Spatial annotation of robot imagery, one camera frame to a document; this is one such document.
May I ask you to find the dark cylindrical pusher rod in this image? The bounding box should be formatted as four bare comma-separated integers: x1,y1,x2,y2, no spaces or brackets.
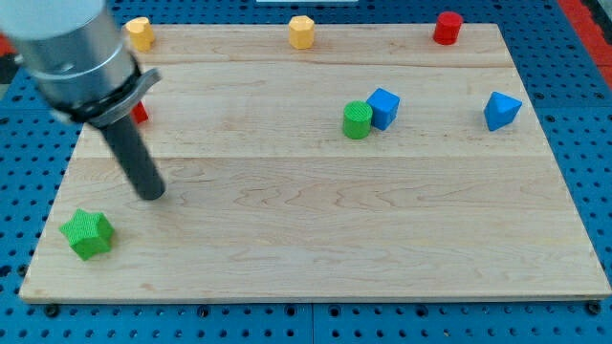
101,116,165,201

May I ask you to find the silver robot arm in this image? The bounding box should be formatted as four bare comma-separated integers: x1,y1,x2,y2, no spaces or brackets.
1,0,165,200

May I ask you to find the blue cube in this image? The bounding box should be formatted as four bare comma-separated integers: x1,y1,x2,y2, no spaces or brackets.
366,88,401,131

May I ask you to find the small red block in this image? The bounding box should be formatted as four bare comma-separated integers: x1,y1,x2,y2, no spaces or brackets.
131,101,148,124

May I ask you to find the yellow block top left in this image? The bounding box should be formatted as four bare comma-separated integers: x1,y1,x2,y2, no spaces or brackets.
124,16,155,53

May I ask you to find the green star block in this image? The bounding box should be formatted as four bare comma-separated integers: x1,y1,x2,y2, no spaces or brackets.
59,208,115,261

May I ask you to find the light wooden board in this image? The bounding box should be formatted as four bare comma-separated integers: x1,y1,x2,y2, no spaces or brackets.
20,24,611,304

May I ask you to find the yellow hexagonal block centre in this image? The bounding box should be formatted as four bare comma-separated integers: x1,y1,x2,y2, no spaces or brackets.
288,15,315,50

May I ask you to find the green cylinder block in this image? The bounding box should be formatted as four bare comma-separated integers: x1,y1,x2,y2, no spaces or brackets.
342,100,373,140

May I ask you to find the red cylinder block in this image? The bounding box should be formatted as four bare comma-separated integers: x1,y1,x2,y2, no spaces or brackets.
432,11,464,45

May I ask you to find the blue triangular block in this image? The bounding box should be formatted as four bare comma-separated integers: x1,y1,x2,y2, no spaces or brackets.
483,92,522,132

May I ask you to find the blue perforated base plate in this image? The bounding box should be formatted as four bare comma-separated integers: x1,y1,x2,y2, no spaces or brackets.
1,0,611,343

